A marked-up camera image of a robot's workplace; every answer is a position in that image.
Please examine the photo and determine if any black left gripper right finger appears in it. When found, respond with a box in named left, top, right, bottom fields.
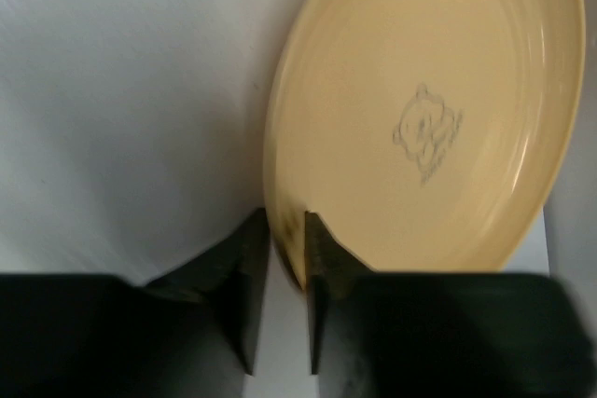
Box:
left=305, top=213, right=596, bottom=397

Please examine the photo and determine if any yellow plastic plate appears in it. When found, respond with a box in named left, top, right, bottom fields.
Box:
left=263, top=0, right=586, bottom=284

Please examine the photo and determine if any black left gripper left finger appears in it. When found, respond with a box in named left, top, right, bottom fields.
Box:
left=1, top=209, right=270, bottom=397

